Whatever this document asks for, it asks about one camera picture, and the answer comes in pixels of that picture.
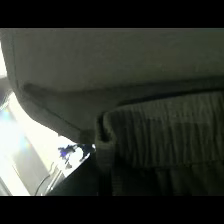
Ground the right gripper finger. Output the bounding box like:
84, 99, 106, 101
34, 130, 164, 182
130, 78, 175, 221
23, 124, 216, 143
46, 152, 101, 197

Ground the grey garment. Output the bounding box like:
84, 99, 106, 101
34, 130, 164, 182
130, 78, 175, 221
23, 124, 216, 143
0, 28, 224, 197

